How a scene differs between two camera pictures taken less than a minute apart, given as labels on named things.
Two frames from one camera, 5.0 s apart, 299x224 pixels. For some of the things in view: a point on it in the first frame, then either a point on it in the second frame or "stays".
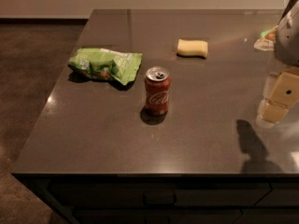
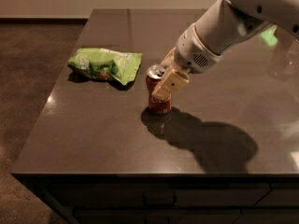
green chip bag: [104, 63] stays
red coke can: [157, 83] stays
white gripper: [288, 42] to [192, 52]
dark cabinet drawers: [174, 199] stays
